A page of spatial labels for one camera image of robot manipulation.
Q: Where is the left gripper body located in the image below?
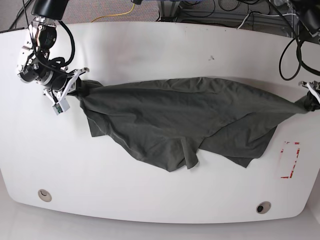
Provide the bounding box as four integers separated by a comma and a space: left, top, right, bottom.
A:
298, 81, 320, 103

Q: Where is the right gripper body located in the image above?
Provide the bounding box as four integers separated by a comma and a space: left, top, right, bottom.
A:
43, 67, 89, 104

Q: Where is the dark grey t-shirt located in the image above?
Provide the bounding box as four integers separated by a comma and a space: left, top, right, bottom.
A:
73, 77, 320, 172

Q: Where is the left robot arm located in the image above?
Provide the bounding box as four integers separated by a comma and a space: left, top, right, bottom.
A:
267, 0, 320, 81

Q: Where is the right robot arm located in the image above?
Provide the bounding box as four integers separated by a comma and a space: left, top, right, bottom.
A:
16, 0, 89, 108

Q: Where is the red tape rectangle marking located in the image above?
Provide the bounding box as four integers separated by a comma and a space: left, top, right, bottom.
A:
277, 141, 301, 179

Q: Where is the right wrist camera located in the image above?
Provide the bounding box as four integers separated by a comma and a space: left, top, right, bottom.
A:
52, 98, 70, 116

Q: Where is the white cable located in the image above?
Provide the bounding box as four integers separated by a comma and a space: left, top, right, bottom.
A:
236, 10, 256, 30

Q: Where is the yellow cable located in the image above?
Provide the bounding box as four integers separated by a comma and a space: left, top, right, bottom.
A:
90, 0, 137, 23

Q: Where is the left table cable grommet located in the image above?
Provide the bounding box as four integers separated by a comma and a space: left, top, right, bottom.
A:
37, 189, 52, 203

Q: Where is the table cable grommet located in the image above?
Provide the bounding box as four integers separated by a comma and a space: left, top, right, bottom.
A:
37, 189, 52, 203
256, 201, 272, 215

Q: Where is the right table cable grommet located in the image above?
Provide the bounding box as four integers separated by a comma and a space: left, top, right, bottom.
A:
256, 201, 272, 215

